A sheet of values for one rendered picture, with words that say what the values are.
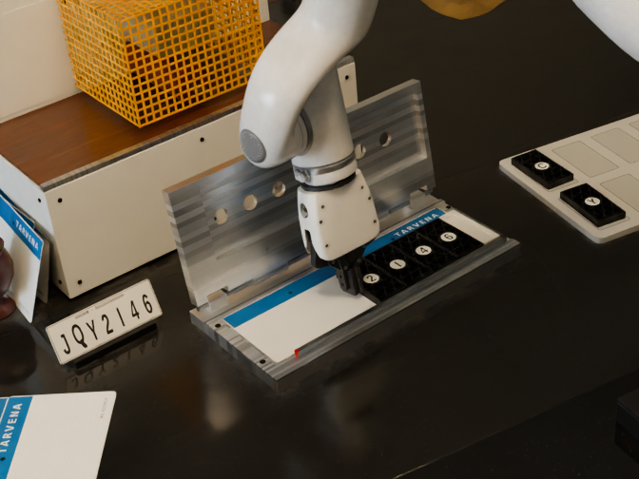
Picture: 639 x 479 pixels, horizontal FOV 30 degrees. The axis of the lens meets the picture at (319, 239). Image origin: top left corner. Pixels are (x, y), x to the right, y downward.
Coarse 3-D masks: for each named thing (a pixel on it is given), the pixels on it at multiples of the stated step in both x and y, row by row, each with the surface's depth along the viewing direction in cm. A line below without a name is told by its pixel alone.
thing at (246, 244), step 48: (384, 96) 173; (384, 144) 177; (192, 192) 158; (240, 192) 163; (288, 192) 168; (384, 192) 178; (192, 240) 160; (240, 240) 166; (288, 240) 169; (192, 288) 162
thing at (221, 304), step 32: (416, 192) 184; (384, 224) 180; (480, 256) 171; (512, 256) 173; (256, 288) 169; (448, 288) 166; (192, 320) 167; (384, 320) 160; (256, 352) 157; (320, 352) 156; (288, 384) 154
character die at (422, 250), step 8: (400, 240) 174; (408, 240) 174; (416, 240) 174; (424, 240) 174; (400, 248) 172; (408, 248) 172; (416, 248) 172; (424, 248) 172; (432, 248) 172; (440, 248) 171; (416, 256) 170; (424, 256) 170; (432, 256) 171; (440, 256) 170; (448, 256) 170; (456, 256) 169; (424, 264) 168; (432, 264) 168; (440, 264) 168; (448, 264) 168
